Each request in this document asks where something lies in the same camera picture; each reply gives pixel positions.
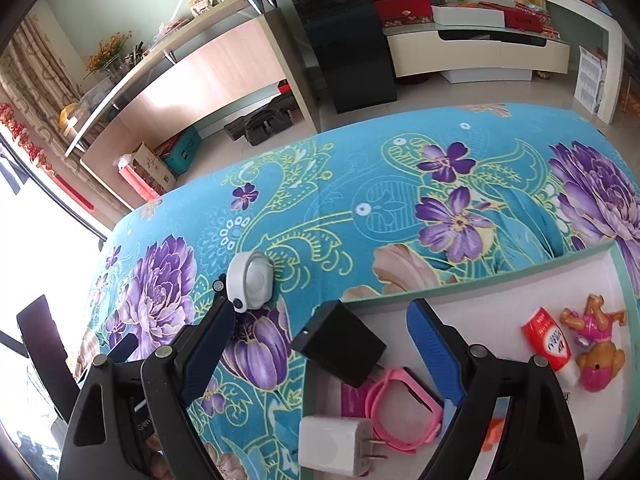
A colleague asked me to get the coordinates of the white printed carton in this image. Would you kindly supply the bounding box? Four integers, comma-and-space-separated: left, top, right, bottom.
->
574, 46, 608, 116

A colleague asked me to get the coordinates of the red gift box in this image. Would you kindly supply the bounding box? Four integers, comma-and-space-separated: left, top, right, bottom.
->
374, 0, 435, 28

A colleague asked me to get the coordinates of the orange utility knife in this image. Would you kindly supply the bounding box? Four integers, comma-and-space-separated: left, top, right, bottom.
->
481, 412, 506, 456

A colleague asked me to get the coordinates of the cream television stand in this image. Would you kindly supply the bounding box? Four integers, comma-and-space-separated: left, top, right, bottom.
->
384, 25, 571, 83

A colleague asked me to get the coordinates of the pink wrist watch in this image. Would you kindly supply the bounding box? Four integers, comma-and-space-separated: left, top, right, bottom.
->
364, 366, 446, 453

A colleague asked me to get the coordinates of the black charger adapter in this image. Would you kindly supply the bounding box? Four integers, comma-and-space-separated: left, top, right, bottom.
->
291, 300, 388, 388

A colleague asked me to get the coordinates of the purple plastic tube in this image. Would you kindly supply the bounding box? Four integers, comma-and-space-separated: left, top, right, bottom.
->
341, 382, 373, 418

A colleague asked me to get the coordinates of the teal cardboard box lid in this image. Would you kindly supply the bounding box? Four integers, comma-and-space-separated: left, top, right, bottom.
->
300, 240, 640, 480

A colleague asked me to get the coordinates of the orange flower bouquet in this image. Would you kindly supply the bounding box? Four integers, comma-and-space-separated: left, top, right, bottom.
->
85, 32, 133, 78

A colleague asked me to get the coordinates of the brown cardboard box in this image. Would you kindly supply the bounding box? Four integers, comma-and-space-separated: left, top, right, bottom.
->
131, 141, 178, 193

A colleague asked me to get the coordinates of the blue plastic crate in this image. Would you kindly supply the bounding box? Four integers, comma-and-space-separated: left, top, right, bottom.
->
162, 126, 203, 176

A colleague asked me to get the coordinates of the white desk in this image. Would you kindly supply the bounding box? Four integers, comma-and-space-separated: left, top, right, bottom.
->
535, 0, 626, 126

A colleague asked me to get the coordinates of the red hanging decoration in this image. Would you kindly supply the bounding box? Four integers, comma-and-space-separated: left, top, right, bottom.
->
0, 102, 96, 211

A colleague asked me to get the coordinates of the red flat box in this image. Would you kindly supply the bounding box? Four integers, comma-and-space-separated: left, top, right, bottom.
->
502, 6, 548, 31

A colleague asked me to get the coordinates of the white charger adapter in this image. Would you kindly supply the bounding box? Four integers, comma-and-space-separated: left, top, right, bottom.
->
298, 412, 390, 480

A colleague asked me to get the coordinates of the yellow round object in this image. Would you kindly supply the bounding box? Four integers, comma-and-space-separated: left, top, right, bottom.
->
59, 102, 81, 133

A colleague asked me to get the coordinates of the pink puppy toy figure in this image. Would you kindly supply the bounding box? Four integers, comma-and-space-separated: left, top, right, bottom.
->
559, 294, 627, 393

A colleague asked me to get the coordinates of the white flat box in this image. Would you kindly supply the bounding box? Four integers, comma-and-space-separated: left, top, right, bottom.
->
431, 4, 507, 28

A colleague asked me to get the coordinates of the red white cream tube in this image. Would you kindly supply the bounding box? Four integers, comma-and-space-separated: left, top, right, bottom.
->
520, 306, 581, 388

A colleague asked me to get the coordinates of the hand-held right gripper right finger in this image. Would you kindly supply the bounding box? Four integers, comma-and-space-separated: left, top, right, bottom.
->
406, 297, 585, 480

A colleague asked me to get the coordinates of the black floor appliance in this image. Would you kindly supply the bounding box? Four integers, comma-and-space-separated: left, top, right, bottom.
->
224, 100, 296, 147

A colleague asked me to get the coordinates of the red bag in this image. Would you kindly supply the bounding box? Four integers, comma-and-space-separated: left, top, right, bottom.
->
119, 157, 166, 198

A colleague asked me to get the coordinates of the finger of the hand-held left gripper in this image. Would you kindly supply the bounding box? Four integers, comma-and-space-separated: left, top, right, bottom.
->
107, 332, 140, 365

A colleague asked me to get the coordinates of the white wrist watch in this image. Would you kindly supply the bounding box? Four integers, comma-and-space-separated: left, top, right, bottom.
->
226, 251, 274, 314

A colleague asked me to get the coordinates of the wooden sideboard shelf unit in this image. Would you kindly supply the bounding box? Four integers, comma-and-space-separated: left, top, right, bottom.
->
64, 0, 323, 211

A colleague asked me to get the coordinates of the dark panel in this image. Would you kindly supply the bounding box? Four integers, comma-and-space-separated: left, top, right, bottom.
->
16, 295, 81, 423

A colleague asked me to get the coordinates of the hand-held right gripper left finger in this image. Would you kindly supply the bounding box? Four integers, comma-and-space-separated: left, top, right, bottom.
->
59, 294, 237, 480

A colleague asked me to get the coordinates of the black water dispenser cabinet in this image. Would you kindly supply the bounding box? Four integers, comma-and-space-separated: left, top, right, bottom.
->
287, 0, 398, 115

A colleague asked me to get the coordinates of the floral printed blanket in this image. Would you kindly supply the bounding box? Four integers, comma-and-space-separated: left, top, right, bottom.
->
75, 102, 640, 480

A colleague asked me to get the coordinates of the patterned curtain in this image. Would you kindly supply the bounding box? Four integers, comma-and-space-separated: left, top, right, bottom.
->
0, 15, 83, 126

